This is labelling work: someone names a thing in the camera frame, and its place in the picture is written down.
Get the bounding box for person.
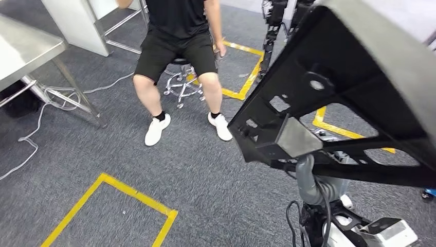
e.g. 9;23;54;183
116;0;234;147

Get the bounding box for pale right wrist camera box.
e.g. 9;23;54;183
359;217;419;247

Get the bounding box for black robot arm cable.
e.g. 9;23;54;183
285;177;333;247

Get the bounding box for yellow floor tape square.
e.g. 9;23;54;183
186;40;265;101
312;106;396;155
41;172;179;247

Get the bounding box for stainless steel workbench table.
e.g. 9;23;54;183
85;0;151;55
0;13;107;130

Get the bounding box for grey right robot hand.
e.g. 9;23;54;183
295;153;352;206

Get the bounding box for person's left hand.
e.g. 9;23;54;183
213;40;228;59

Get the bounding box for black robot legs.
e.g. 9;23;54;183
260;0;316;74

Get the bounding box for black stool with chrome base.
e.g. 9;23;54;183
163;58;207;110

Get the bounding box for black plastic plate bracket part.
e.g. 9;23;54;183
227;0;436;189

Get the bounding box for black box under table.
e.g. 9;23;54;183
0;80;43;118

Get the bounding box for white floor cable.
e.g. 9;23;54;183
0;72;135;181

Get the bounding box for white cabinet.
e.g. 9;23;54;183
41;0;112;58

